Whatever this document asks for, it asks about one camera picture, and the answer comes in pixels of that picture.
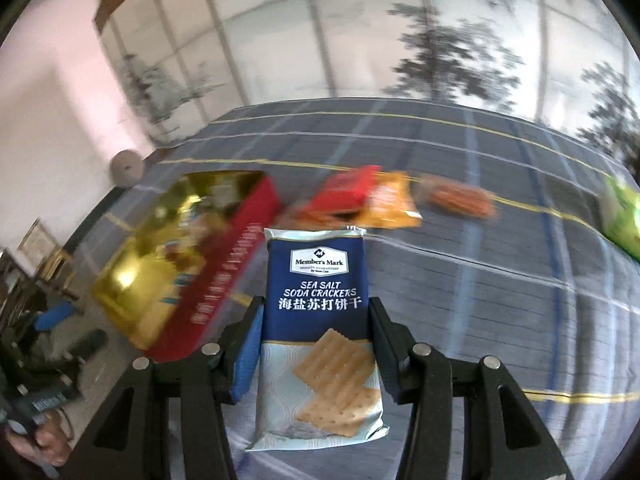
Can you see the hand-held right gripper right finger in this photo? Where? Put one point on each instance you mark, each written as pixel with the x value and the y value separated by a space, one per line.
pixel 387 355

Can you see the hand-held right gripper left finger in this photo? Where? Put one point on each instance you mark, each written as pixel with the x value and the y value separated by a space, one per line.
pixel 247 350

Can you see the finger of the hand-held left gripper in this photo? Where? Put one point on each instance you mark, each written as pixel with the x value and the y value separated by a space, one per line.
pixel 87 344
pixel 57 316

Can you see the blue cracker packet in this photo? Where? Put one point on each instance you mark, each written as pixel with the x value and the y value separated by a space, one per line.
pixel 315 280

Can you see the red and gold tin box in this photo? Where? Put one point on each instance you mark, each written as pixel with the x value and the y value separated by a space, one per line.
pixel 150 260

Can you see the orange snack packet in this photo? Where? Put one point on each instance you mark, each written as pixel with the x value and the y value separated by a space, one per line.
pixel 392 205

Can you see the clear packet of braided cookies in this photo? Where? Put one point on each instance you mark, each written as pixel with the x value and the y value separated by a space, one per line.
pixel 460 199

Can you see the small red snack pack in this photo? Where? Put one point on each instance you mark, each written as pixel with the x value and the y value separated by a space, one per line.
pixel 345 187

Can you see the person's left hand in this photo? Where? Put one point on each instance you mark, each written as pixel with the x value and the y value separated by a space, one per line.
pixel 50 442

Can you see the blue plaid tablecloth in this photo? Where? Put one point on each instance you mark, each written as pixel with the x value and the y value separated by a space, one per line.
pixel 500 285

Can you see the round stone disc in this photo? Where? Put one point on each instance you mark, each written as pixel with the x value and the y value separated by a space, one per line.
pixel 127 167

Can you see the green tissue pack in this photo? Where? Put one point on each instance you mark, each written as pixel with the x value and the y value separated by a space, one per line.
pixel 625 220

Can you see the painted folding screen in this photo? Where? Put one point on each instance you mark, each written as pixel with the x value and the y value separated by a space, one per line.
pixel 325 35

